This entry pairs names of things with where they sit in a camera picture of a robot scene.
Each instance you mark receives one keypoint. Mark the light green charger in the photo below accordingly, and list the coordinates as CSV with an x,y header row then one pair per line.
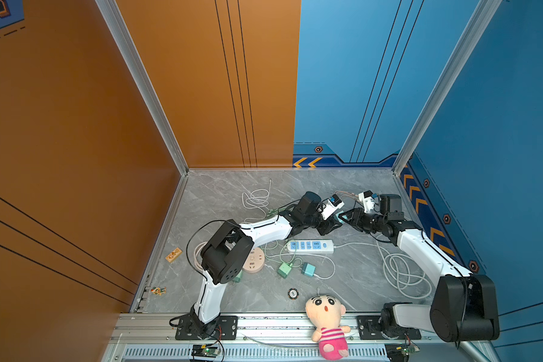
x,y
284,270
238,277

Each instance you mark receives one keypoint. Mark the light green charger left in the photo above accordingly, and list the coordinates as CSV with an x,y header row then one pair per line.
x,y
238,277

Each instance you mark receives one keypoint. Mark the aluminium front rail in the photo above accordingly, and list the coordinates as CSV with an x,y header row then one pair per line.
x,y
272,337

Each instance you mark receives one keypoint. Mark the left green circuit board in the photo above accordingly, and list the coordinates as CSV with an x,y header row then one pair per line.
x,y
205,353

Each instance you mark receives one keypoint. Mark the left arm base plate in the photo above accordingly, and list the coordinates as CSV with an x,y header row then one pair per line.
x,y
223,328

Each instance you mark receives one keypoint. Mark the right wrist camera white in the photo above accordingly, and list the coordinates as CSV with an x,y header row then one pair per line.
x,y
368,201

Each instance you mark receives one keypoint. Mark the small toy figure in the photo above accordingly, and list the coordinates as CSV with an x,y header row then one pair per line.
x,y
159,291

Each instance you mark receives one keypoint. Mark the round pink power socket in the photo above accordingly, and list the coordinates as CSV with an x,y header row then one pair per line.
x,y
255,261

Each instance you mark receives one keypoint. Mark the small wooden block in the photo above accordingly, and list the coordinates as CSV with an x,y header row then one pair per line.
x,y
173,255

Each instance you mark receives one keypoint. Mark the right green circuit board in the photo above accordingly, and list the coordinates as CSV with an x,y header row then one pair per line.
x,y
401,353

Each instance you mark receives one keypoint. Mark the green circuit board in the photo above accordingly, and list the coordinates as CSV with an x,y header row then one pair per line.
x,y
205,353
401,353

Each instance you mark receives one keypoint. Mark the teal charger near cable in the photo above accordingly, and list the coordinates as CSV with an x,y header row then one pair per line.
x,y
308,269

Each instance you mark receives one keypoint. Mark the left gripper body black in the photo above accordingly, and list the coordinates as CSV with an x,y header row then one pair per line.
x,y
317,222

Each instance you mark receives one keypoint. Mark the black poker chip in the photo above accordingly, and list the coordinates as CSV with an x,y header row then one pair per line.
x,y
293,294

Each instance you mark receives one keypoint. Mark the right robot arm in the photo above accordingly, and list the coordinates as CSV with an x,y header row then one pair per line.
x,y
464,307

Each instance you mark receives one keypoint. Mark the white blue power strip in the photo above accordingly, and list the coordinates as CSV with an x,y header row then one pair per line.
x,y
319,247

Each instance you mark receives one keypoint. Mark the plush doll pink dress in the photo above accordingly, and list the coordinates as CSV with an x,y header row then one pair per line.
x,y
325,312

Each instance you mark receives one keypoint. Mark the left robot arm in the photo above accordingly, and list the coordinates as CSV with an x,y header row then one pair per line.
x,y
223,256

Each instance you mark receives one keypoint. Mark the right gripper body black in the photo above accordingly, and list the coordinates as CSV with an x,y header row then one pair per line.
x,y
368,222

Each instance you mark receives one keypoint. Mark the light green charger middle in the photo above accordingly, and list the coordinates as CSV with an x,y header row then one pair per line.
x,y
284,270

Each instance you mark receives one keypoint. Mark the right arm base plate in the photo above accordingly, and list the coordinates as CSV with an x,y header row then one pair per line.
x,y
372,327

